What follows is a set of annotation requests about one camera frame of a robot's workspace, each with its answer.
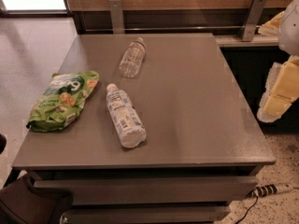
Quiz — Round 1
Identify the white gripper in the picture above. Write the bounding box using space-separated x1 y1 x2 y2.
257 0 299 123

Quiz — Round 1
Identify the clear plastic water bottle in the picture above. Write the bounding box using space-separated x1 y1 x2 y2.
119 37 146 78

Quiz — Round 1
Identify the white labelled water bottle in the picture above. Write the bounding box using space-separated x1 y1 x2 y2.
106 84 147 148

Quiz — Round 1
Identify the grey drawer cabinet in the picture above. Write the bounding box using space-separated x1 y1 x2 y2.
13 34 276 211

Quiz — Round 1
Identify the white power strip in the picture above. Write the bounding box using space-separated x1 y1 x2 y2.
247 183 293 198

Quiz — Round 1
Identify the upper grey drawer front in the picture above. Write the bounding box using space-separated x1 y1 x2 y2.
35 176 257 205

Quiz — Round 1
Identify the grey drawer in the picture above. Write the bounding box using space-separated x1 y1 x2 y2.
35 176 257 205
64 206 230 224

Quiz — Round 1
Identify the lower grey drawer front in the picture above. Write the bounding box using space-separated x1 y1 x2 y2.
64 206 230 224

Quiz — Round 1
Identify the green snack bag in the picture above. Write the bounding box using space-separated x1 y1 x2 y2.
26 71 99 133

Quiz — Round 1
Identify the dark brown chair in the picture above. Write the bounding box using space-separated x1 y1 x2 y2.
0 175 73 224

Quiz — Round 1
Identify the right metal wall bracket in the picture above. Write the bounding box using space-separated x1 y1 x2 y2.
240 0 267 42

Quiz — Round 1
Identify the metal wall bracket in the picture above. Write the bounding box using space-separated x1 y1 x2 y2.
240 0 267 42
108 0 125 34

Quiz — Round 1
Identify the black power cable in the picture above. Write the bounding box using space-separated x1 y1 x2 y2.
235 195 260 224

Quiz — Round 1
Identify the left metal wall bracket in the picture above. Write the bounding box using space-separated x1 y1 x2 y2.
108 0 125 34

